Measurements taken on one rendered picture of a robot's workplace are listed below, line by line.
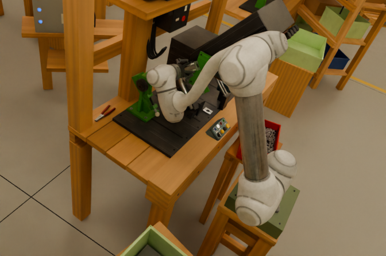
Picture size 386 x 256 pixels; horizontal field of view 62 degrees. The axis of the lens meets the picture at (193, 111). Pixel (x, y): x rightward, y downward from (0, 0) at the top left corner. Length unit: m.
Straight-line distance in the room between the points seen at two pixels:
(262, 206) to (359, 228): 1.97
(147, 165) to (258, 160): 0.65
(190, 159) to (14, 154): 1.66
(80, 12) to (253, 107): 0.79
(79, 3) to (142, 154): 0.80
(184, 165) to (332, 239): 1.66
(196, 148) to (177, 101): 0.37
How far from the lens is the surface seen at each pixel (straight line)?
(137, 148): 1.77
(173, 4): 1.74
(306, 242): 2.88
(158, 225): 1.62
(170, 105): 1.55
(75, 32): 1.49
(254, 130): 1.21
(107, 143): 1.78
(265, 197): 1.35
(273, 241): 1.68
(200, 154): 1.79
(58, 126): 3.15
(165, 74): 1.55
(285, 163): 1.49
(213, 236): 1.89
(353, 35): 4.62
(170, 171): 1.67
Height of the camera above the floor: 2.18
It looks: 39 degrees down
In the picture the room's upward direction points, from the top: 15 degrees clockwise
